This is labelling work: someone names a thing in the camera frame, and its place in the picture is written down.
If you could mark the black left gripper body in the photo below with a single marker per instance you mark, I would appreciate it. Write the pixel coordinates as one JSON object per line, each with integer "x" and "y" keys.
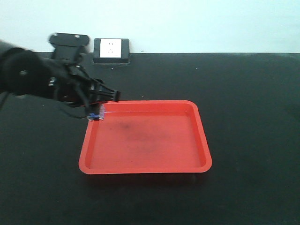
{"x": 77, "y": 88}

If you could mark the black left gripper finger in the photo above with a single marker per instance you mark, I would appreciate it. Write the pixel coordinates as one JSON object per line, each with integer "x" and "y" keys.
{"x": 109, "y": 95}

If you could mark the red mushroom push button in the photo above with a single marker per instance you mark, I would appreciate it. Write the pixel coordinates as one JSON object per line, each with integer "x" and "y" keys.
{"x": 96, "y": 111}

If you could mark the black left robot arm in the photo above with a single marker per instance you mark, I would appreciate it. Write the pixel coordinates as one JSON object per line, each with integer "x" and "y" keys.
{"x": 24, "y": 72}

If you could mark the black white power socket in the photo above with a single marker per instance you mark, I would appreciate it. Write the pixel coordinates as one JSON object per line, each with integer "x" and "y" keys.
{"x": 111, "y": 51}

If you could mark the red plastic tray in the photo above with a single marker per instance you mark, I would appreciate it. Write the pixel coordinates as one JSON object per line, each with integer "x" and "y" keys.
{"x": 146, "y": 136}

